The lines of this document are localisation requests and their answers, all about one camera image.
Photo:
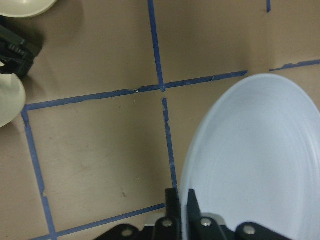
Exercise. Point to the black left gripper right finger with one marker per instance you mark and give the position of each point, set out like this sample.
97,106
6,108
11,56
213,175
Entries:
202,226

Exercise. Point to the black dish rack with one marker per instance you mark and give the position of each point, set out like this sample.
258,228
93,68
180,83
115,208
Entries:
16,53

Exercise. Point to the blue plate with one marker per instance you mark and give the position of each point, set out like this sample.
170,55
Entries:
256,158

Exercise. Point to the cream bowl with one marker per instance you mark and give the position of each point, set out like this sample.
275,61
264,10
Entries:
24,8

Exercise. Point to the cream plate in rack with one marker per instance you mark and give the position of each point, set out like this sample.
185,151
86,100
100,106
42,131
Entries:
12,98

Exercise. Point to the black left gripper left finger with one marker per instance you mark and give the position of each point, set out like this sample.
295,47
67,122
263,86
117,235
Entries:
172,222

